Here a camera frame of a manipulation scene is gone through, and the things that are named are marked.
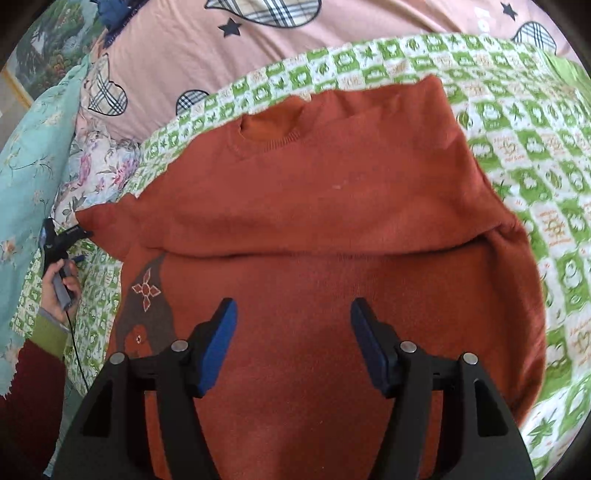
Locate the rust orange knit sweater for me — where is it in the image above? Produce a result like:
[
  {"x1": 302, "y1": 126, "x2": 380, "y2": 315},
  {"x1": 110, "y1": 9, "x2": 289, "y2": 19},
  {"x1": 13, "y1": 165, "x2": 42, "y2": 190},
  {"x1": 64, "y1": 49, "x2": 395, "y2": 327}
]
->
[{"x1": 76, "y1": 76, "x2": 546, "y2": 479}]

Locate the green sleeve forearm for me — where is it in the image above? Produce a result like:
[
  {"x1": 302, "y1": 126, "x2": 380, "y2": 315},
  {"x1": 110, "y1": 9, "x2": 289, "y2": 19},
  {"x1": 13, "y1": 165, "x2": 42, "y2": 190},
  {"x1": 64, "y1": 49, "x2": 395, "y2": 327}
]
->
[{"x1": 30, "y1": 307, "x2": 70, "y2": 360}]

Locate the person's left hand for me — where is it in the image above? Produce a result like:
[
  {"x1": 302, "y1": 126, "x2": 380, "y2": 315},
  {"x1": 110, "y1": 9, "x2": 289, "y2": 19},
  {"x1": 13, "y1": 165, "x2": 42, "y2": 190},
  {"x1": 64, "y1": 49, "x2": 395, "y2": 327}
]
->
[{"x1": 40, "y1": 259, "x2": 81, "y2": 326}]

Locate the white floral pillow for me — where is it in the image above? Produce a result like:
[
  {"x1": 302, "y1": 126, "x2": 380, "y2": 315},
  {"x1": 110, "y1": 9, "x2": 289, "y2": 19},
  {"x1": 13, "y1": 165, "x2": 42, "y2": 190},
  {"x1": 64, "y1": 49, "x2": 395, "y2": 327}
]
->
[{"x1": 51, "y1": 114, "x2": 141, "y2": 229}]

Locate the teal floral pillow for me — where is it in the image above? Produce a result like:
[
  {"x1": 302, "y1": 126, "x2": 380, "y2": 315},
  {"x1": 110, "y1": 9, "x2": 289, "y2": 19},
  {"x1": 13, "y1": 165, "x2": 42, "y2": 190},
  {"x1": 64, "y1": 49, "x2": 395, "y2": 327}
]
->
[{"x1": 1, "y1": 60, "x2": 88, "y2": 394}]

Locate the gold framed landscape painting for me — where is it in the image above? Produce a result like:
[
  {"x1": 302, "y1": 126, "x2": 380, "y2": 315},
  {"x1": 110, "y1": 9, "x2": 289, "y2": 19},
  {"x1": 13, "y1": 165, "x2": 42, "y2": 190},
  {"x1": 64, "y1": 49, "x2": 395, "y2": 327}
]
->
[{"x1": 1, "y1": 1, "x2": 103, "y2": 114}]

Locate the pink heart pattern quilt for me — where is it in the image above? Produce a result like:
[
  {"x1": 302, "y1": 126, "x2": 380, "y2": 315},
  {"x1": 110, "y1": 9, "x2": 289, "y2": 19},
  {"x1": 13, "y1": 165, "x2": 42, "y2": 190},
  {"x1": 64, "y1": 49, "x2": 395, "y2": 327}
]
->
[{"x1": 80, "y1": 0, "x2": 578, "y2": 142}]

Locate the navy blue starry pillow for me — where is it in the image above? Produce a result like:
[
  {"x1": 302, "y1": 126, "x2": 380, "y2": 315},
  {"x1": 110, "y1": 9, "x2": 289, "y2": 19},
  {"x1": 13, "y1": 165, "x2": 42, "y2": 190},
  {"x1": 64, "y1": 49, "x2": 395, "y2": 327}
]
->
[{"x1": 94, "y1": 0, "x2": 147, "y2": 48}]

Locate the green checkered bed sheet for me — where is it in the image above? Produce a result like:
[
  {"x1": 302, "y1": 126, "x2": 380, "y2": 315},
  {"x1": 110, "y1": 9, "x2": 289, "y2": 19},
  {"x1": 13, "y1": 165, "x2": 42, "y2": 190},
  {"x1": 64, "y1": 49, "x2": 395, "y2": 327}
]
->
[{"x1": 8, "y1": 32, "x2": 591, "y2": 480}]

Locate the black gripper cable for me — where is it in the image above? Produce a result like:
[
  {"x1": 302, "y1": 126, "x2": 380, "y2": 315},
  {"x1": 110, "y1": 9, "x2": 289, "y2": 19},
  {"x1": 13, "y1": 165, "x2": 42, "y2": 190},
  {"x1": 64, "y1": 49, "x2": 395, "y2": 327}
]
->
[{"x1": 65, "y1": 308, "x2": 91, "y2": 393}]

